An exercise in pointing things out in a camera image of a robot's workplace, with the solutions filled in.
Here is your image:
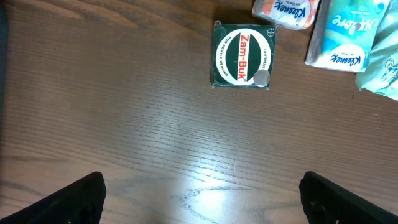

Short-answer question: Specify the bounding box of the dark green round-logo packet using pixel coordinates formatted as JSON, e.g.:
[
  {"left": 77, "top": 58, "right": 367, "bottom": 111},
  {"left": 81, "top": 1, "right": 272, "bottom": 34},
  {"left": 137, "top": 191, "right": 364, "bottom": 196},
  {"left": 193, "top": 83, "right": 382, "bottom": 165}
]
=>
[{"left": 211, "top": 21, "right": 277, "bottom": 90}]

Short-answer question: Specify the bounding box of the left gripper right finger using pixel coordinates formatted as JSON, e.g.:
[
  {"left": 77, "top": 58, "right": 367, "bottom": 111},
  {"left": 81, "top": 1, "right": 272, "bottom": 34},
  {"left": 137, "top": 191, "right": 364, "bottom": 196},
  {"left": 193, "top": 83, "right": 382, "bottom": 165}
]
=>
[{"left": 299, "top": 171, "right": 397, "bottom": 224}]

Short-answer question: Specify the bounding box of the orange tissue pack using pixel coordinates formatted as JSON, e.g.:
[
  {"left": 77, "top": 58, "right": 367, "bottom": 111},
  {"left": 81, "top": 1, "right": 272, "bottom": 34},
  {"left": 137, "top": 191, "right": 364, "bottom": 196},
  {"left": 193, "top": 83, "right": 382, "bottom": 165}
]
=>
[{"left": 252, "top": 0, "right": 320, "bottom": 30}]

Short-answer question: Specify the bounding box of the green tissue pack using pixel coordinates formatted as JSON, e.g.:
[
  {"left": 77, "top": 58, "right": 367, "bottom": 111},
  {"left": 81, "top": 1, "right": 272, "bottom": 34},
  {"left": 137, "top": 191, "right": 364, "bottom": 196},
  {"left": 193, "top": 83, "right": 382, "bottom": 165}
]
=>
[{"left": 305, "top": 0, "right": 390, "bottom": 73}]

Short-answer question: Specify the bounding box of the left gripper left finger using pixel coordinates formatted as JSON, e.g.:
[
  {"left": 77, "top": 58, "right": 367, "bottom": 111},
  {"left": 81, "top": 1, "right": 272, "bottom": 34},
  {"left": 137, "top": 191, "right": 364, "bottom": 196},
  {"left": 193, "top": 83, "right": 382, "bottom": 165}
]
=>
[{"left": 1, "top": 171, "right": 106, "bottom": 224}]

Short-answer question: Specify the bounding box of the mint green pouch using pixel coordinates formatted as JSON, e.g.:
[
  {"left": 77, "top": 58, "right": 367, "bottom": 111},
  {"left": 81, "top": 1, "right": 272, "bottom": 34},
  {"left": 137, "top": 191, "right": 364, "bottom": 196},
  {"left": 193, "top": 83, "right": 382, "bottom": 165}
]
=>
[{"left": 356, "top": 0, "right": 397, "bottom": 100}]

